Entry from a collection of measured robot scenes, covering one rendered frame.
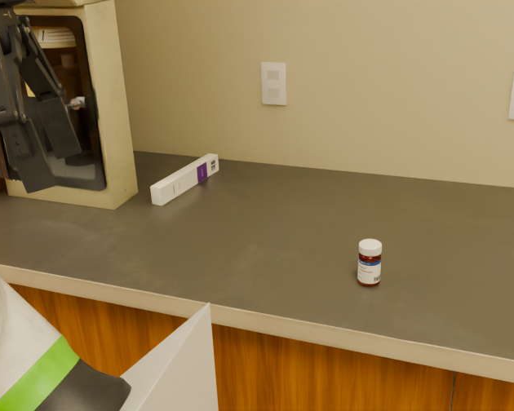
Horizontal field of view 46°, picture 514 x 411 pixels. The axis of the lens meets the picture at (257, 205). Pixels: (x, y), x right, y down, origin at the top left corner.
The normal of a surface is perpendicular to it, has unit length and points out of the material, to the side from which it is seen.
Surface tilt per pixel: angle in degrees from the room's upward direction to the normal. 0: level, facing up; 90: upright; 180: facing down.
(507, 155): 90
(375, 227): 0
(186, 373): 90
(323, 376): 90
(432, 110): 90
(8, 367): 52
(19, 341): 45
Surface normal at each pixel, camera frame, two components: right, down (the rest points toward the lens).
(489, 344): -0.04, -0.91
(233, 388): -0.36, 0.40
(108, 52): 0.93, 0.11
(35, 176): 0.09, 0.32
